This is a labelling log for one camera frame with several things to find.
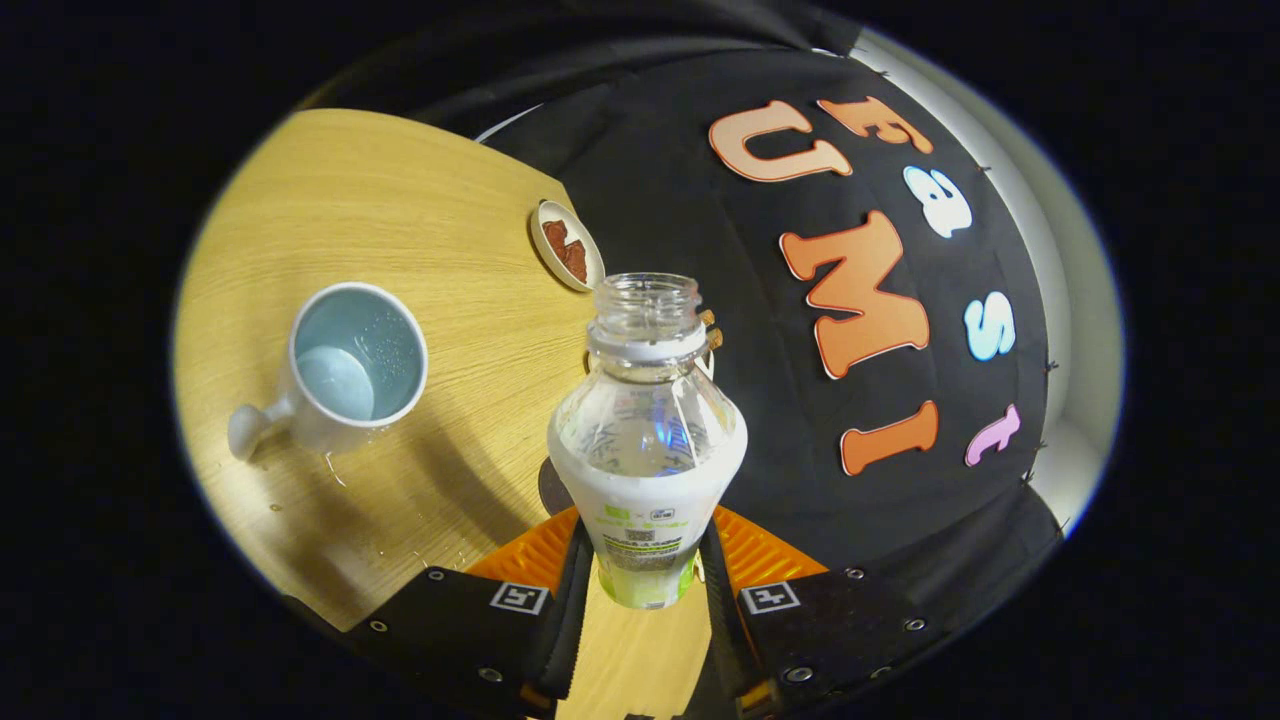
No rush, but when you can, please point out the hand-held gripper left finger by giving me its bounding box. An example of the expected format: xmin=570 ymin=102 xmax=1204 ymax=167
xmin=345 ymin=507 xmax=596 ymax=716

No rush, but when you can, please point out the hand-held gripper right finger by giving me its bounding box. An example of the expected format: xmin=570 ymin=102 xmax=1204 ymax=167
xmin=698 ymin=505 xmax=951 ymax=716

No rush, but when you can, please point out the dark round coaster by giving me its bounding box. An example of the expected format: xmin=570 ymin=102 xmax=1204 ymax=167
xmin=538 ymin=458 xmax=577 ymax=517

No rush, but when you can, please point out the clear plastic juice bottle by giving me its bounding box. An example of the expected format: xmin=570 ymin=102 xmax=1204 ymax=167
xmin=547 ymin=272 xmax=749 ymax=611

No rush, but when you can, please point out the white ceramic cup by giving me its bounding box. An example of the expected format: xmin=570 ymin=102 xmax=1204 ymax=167
xmin=227 ymin=282 xmax=430 ymax=462

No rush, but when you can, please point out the round white plate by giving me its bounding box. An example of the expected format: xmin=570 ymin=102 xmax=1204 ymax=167
xmin=529 ymin=200 xmax=606 ymax=293

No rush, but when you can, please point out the wooden table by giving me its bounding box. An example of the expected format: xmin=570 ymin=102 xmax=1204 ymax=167
xmin=172 ymin=108 xmax=716 ymax=720

